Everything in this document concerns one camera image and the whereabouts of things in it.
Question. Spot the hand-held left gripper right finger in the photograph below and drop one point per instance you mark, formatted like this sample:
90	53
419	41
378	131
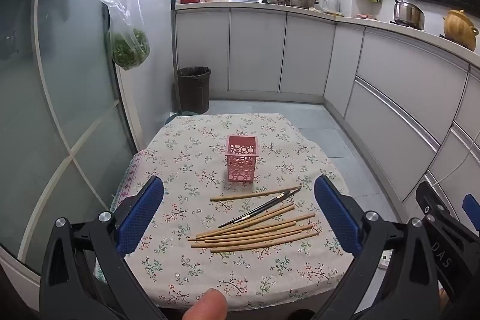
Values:
337	215

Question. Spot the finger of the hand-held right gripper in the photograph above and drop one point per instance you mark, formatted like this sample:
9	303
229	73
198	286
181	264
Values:
471	209
440	248

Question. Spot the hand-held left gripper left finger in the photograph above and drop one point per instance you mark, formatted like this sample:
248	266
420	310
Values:
144	209

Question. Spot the pile of wooden chopsticks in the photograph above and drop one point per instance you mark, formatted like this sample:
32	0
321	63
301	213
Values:
258	235

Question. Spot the wooden chopstick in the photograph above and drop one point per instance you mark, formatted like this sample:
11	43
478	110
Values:
255	193

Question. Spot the pink perforated utensil holder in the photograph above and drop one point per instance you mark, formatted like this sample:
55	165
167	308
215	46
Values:
242	162

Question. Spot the person's left hand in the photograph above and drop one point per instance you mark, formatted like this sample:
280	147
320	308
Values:
208	307

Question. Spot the pink patterned cloth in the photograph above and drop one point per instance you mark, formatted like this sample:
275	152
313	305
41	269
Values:
129	170

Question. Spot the floral tablecloth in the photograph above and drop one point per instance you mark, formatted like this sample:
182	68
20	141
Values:
210	155

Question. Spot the dark brown trash bin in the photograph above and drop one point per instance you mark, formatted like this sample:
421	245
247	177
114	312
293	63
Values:
193	91

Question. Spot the glass sliding door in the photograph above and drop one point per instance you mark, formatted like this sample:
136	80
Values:
56	98

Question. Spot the white kitchen base cabinets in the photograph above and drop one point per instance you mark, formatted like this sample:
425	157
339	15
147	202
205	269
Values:
393	80

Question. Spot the green mop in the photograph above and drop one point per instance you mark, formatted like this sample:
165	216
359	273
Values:
175	54

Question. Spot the plastic bag of greens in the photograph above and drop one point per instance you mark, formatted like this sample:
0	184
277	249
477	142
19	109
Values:
129	50

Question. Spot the yellow clay pot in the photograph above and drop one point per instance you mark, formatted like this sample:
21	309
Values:
459	29

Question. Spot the steel pot on stove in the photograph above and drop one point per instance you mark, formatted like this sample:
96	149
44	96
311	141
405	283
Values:
408	14

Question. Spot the glass jar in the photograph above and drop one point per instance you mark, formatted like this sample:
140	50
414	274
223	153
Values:
333	3

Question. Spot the white kitchen countertop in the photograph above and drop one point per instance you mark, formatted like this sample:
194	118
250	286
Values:
262	5

